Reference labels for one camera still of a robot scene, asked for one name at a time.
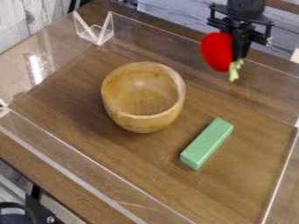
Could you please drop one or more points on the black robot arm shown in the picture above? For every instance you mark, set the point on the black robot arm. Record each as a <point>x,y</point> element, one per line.
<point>241,18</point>

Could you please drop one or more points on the wooden bowl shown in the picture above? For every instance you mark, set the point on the wooden bowl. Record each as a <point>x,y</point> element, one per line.
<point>144,95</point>

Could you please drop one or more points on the red plush strawberry toy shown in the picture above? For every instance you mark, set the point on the red plush strawberry toy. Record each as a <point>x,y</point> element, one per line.
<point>217,52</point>

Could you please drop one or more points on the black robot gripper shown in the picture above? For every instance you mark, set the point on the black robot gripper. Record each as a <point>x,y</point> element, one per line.
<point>245,20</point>

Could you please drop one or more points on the green rectangular block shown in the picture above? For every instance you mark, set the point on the green rectangular block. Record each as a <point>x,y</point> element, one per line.
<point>206,143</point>

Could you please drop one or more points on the clear acrylic corner bracket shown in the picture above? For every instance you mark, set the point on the clear acrylic corner bracket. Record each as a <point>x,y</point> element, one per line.
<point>97,34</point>

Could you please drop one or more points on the black metal table bracket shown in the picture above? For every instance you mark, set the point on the black metal table bracket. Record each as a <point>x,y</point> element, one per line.
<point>29,213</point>

